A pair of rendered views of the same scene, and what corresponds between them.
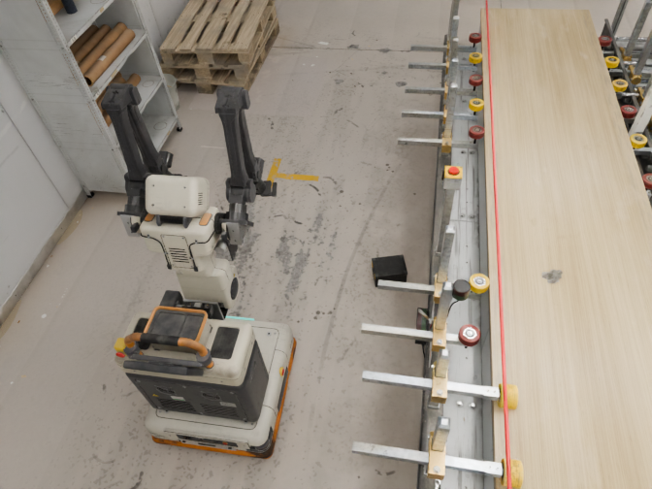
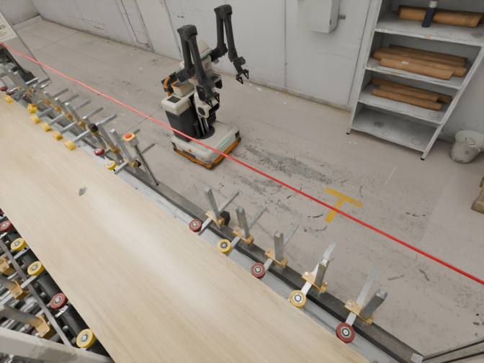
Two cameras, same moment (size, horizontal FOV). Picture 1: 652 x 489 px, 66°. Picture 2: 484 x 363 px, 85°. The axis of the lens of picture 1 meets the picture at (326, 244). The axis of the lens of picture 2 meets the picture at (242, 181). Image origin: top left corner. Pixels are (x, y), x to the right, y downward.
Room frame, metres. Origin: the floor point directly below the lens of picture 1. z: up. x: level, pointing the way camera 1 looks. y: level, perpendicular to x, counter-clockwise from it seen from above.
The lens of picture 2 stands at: (2.93, -1.48, 2.33)
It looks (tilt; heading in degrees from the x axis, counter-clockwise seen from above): 49 degrees down; 122
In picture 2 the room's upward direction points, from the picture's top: 10 degrees counter-clockwise
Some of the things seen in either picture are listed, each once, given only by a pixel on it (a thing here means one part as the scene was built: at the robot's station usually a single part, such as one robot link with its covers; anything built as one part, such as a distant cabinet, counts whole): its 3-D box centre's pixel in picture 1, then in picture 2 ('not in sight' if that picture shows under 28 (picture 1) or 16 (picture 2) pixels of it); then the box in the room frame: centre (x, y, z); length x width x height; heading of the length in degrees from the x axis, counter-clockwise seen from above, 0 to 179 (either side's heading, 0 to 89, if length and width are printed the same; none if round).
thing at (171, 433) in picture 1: (207, 439); not in sight; (0.90, 0.66, 0.23); 0.41 x 0.02 x 0.08; 76
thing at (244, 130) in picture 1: (243, 138); (196, 56); (1.63, 0.28, 1.40); 0.11 x 0.06 x 0.43; 77
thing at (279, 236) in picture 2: (450, 75); (279, 253); (2.70, -0.86, 0.89); 0.04 x 0.04 x 0.48; 75
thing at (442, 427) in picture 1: (436, 449); (81, 124); (0.53, -0.29, 0.93); 0.04 x 0.04 x 0.48; 75
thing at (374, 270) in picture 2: (442, 48); (359, 302); (3.16, -0.93, 0.81); 0.43 x 0.03 x 0.04; 75
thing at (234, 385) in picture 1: (199, 358); (191, 109); (1.13, 0.62, 0.59); 0.55 x 0.34 x 0.83; 76
